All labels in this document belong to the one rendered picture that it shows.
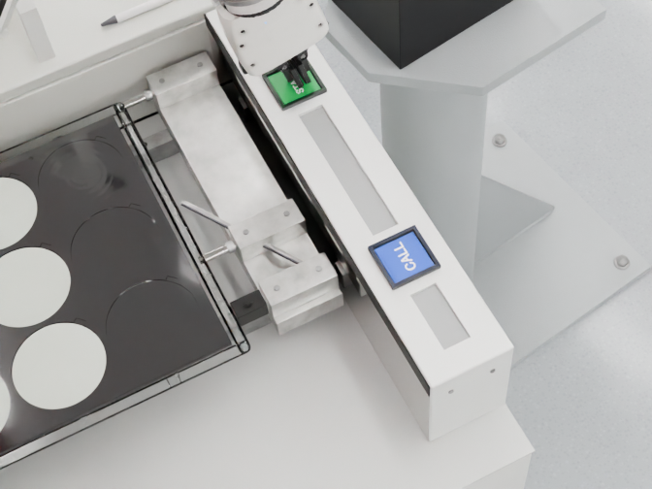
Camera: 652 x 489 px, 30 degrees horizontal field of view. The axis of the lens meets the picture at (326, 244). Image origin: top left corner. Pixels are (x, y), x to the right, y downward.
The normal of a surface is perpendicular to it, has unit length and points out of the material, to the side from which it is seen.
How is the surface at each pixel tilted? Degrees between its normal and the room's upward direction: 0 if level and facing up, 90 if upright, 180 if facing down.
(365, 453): 0
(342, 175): 0
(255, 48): 90
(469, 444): 0
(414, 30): 90
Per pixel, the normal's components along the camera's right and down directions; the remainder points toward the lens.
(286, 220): -0.07, -0.51
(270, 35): 0.44, 0.76
